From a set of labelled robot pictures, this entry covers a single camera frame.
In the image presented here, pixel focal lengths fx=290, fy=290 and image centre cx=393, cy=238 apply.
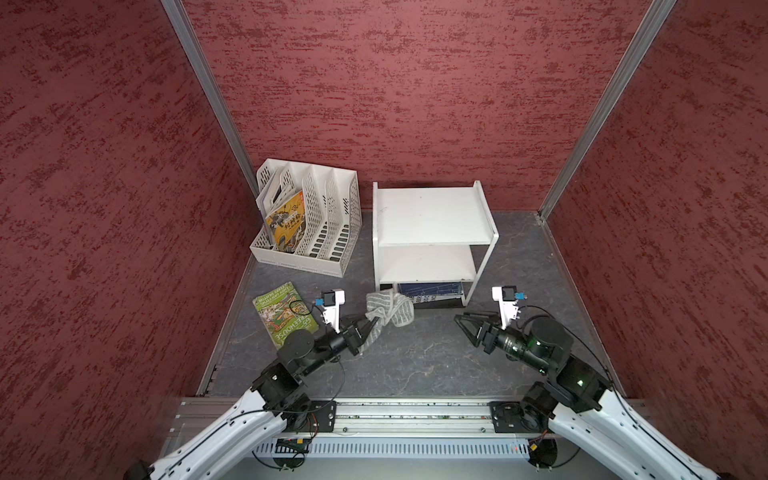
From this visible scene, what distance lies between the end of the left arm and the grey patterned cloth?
0.05 ft

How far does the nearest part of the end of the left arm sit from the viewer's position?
543 millimetres

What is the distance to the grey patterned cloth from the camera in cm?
68
